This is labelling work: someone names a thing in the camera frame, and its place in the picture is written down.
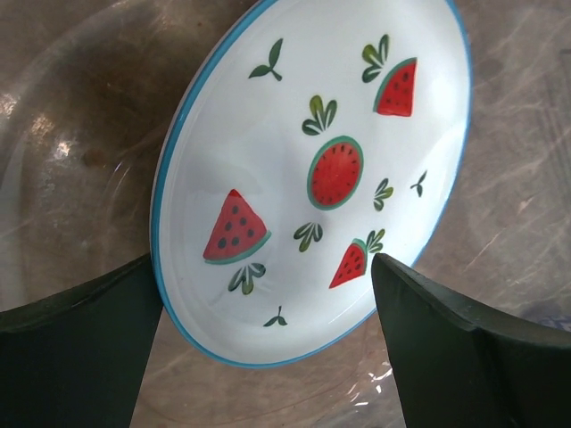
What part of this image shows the white watermelon pattern plate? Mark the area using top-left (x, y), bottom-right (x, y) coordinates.
top-left (150, 1), bottom-right (472, 368)

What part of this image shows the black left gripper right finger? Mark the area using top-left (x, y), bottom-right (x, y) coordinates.
top-left (371, 254), bottom-right (570, 427)

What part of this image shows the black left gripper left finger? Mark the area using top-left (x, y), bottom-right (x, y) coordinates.
top-left (1, 255), bottom-right (162, 427)

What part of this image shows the pink transparent plastic bin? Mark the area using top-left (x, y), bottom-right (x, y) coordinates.
top-left (1, 1), bottom-right (570, 427)

